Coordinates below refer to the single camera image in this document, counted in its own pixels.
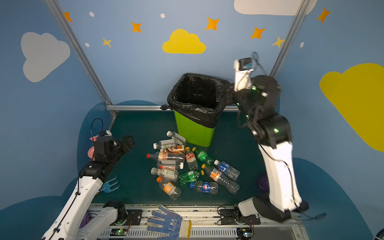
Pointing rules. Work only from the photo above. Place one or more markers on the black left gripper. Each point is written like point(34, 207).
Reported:
point(120, 145)

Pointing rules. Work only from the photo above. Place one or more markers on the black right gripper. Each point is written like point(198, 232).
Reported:
point(229, 93)

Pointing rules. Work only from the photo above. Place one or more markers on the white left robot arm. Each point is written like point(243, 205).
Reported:
point(90, 179)

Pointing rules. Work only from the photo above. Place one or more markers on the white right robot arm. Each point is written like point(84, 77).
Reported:
point(272, 131)

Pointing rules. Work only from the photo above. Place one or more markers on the black bin liner bag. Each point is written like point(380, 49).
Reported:
point(194, 96)

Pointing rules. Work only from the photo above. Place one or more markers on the green plastic trash bin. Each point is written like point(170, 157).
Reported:
point(194, 133)

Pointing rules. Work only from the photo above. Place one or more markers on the pink watering can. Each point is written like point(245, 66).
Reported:
point(91, 147)

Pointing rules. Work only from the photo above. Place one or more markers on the blue plastic toy fork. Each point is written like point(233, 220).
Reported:
point(110, 186)

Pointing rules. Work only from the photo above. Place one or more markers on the clear flat white-cap bottle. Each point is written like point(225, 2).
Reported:
point(164, 144)

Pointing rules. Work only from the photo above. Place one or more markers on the clear square white-cap bottle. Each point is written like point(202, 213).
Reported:
point(180, 140)

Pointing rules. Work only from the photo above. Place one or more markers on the green sprite bottle upper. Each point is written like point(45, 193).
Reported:
point(203, 156)

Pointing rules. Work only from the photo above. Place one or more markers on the red label flat bottle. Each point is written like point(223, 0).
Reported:
point(170, 165)

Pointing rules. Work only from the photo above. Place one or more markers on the white-cap green label bottle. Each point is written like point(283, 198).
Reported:
point(171, 175)

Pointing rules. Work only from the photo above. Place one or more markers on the brown coffee bottle middle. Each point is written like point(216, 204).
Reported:
point(179, 149)

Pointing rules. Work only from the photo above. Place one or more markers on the yellow-cap red label bottle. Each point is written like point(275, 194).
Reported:
point(191, 159)

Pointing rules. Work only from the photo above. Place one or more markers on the orange-cap orange label bottle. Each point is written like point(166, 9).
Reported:
point(169, 188)

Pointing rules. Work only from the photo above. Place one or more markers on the blue-cap blue label bottle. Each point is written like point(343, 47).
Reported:
point(227, 169)

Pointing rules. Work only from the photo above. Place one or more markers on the crushed green bottle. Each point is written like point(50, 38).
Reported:
point(190, 177)

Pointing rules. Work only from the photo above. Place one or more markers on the yellow-cap orange label bottle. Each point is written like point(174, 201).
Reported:
point(221, 179)

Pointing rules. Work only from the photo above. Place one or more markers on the pepsi blue label bottle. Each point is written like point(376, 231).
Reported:
point(205, 187)

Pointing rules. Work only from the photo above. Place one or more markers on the blue dotted work glove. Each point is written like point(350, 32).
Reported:
point(169, 223)

